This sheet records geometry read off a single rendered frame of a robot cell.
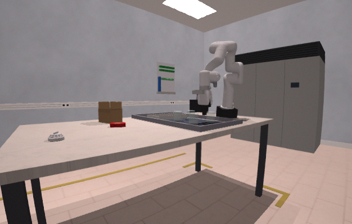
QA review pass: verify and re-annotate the brown cardboard box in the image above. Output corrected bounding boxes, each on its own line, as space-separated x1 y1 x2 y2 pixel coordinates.
98 101 123 124

